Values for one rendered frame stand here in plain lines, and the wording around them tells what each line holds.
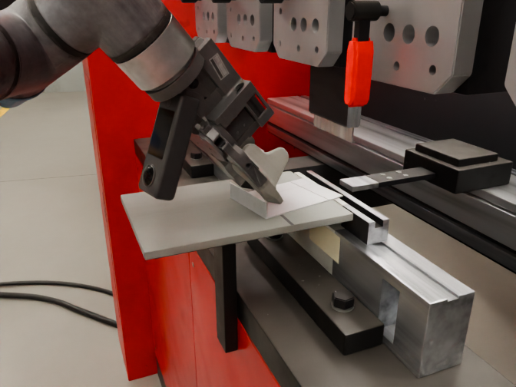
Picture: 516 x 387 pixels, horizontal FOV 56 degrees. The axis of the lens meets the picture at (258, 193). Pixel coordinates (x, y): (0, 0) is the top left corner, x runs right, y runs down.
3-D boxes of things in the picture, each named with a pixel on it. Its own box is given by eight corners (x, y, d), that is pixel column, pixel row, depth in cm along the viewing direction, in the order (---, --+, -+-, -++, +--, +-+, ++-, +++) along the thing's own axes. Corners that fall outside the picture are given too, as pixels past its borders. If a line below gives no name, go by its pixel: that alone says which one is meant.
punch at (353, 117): (308, 126, 70) (310, 59, 67) (320, 125, 71) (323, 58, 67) (345, 143, 61) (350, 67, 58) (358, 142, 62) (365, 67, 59)
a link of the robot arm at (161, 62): (130, 67, 44) (102, 59, 51) (162, 102, 47) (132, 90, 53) (183, 11, 46) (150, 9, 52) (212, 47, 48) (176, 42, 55)
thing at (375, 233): (293, 190, 76) (294, 172, 75) (310, 187, 78) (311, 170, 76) (367, 245, 59) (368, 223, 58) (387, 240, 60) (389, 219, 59)
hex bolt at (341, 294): (326, 302, 59) (327, 291, 59) (345, 297, 60) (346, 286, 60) (339, 314, 57) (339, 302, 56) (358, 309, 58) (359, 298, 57)
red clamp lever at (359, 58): (338, 106, 48) (345, 0, 44) (372, 102, 49) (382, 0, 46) (348, 109, 46) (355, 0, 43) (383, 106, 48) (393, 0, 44)
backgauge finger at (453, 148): (324, 182, 76) (325, 151, 74) (452, 162, 85) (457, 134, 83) (368, 210, 65) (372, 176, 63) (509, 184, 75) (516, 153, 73)
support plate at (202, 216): (120, 201, 67) (120, 194, 67) (289, 176, 77) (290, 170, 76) (144, 260, 52) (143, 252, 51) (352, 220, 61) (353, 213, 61)
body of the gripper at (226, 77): (279, 117, 56) (219, 37, 48) (232, 173, 54) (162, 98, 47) (243, 106, 62) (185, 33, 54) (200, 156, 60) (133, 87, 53)
